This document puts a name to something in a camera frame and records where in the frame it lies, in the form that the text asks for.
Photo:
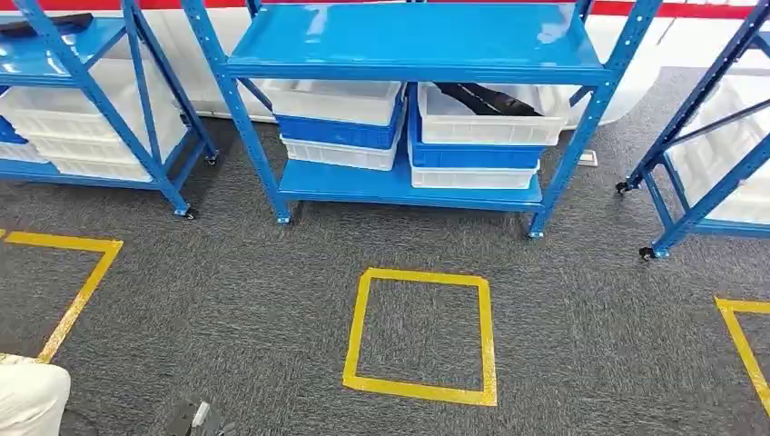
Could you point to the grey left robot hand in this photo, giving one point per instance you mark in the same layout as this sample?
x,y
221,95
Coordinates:
x,y
221,428

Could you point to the person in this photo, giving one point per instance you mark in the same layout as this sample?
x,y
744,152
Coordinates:
x,y
30,397

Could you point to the white plastic crate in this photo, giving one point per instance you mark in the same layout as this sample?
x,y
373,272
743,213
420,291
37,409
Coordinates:
x,y
54,111
331,99
90,150
469,179
722,156
487,126
337,156
21,152
102,170

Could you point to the blue plastic crate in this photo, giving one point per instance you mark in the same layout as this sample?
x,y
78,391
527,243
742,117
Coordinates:
x,y
337,133
9,132
475,156

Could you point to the blue metal shelf rack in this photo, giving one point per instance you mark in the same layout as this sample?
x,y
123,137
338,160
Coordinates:
x,y
704,180
415,42
36,57

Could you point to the black plastic panel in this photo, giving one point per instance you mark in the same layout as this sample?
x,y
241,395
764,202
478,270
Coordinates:
x,y
487,99

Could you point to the white floor socket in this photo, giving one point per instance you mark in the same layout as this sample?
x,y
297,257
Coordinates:
x,y
588,158

